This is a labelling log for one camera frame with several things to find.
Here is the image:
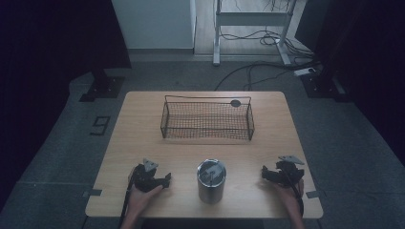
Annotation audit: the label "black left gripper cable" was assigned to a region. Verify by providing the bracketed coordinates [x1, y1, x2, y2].
[118, 171, 137, 229]

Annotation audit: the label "black stand base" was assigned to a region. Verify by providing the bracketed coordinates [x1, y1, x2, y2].
[300, 63, 352, 103]
[78, 68, 126, 103]

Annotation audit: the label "person's right hand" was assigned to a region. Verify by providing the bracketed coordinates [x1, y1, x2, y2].
[273, 179, 306, 214]

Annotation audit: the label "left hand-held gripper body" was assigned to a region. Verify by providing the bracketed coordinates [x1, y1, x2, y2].
[132, 157, 164, 194]

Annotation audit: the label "white power strip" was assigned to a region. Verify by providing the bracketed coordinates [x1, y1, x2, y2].
[293, 67, 318, 77]

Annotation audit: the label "black floor cables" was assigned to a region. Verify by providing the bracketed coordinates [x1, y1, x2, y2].
[213, 27, 323, 93]

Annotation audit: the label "black wire mesh basket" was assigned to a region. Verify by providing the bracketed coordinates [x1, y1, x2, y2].
[160, 94, 256, 141]

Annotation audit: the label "steel tumbler with lid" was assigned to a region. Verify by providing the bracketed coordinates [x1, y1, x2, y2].
[196, 158, 228, 205]

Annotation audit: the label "dark curtain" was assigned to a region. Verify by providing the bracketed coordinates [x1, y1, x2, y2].
[294, 0, 405, 160]
[0, 0, 133, 211]

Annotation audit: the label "person's left hand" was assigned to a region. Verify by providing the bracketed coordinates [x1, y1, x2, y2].
[126, 184, 164, 215]

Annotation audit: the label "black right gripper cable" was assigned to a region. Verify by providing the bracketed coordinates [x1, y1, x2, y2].
[285, 170, 306, 218]

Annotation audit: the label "white metal desk frame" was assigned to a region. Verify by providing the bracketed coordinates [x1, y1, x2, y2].
[212, 0, 299, 67]

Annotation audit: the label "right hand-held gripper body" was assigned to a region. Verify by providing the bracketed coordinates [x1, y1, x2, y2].
[275, 155, 306, 189]

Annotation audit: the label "white cabinet panel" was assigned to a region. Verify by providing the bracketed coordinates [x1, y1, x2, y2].
[111, 0, 197, 51]

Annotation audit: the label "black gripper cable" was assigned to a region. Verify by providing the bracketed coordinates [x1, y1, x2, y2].
[285, 170, 306, 218]
[118, 171, 137, 229]

